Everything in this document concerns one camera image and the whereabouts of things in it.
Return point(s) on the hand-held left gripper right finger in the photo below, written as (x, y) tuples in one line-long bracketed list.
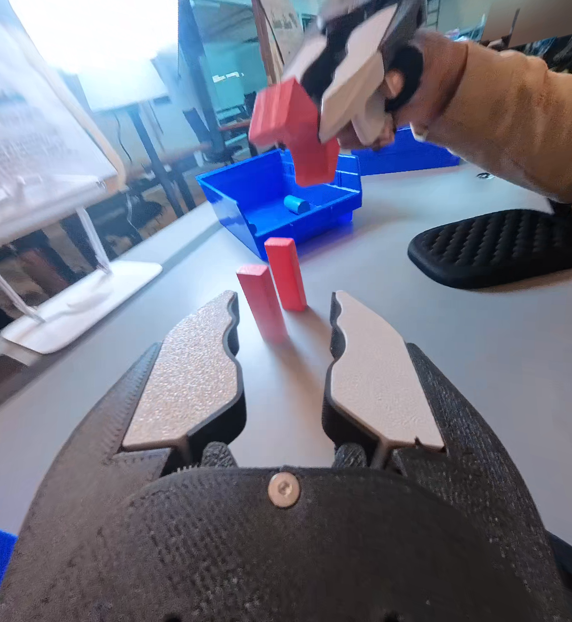
[(378, 379)]

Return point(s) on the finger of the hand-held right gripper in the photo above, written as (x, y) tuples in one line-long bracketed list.
[(354, 87), (305, 61)]

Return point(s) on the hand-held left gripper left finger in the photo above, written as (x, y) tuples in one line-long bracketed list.
[(193, 379)]

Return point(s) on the red wooden arch block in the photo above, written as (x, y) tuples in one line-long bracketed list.
[(283, 116)]

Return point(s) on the red rectangular wooden block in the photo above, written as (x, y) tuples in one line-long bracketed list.
[(286, 277), (264, 306)]

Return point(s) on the person's right hand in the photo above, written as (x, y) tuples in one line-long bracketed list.
[(439, 82)]

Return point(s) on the poster on wooden easel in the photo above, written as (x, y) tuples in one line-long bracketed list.
[(281, 34)]

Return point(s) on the black office chair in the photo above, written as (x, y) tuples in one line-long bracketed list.
[(213, 136)]

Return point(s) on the blue wooden cylinder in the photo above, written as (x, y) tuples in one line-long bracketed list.
[(295, 204)]

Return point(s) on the white document stand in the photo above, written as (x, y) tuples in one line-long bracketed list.
[(86, 301)]

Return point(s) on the black metal pole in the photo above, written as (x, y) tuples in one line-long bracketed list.
[(164, 165)]

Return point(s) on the printed instruction sheet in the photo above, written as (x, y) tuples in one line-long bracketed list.
[(23, 136)]

